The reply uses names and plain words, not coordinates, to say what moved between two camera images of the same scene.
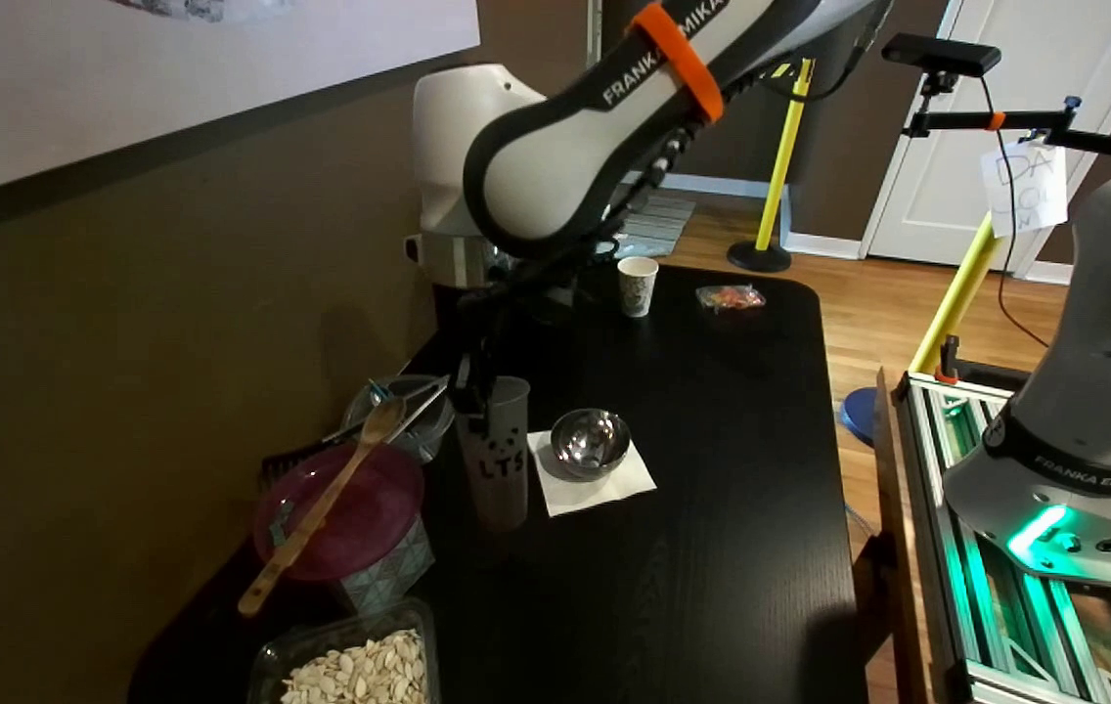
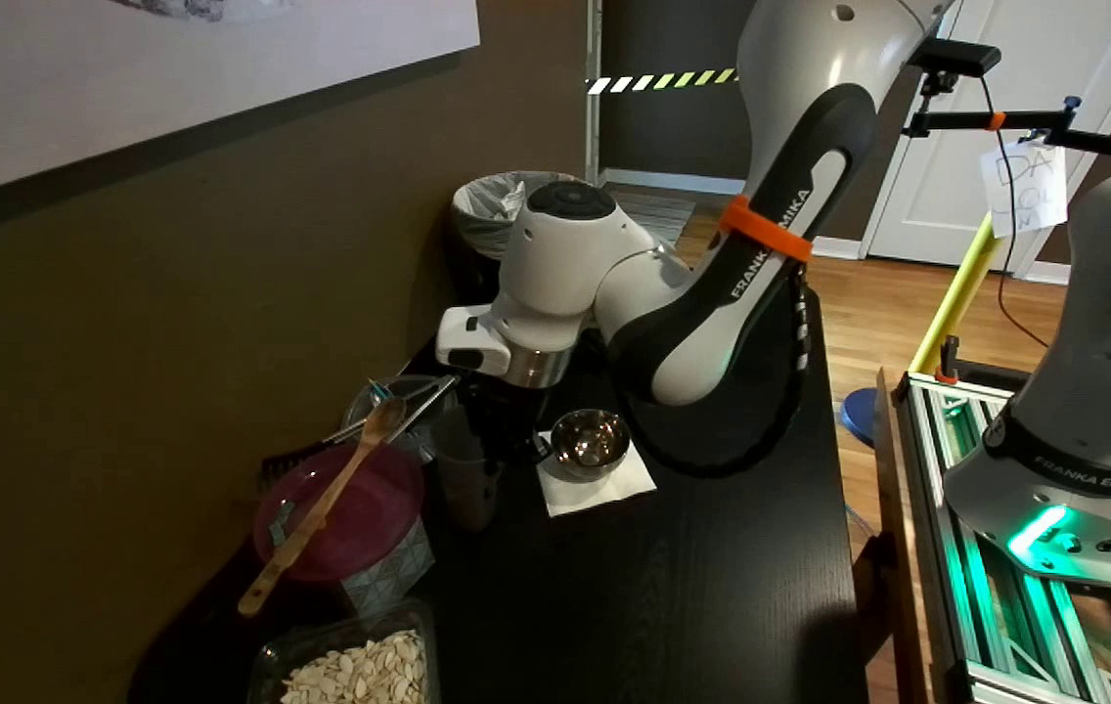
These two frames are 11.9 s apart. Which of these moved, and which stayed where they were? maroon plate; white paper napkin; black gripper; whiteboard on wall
Moved: black gripper
Stayed: white paper napkin; whiteboard on wall; maroon plate
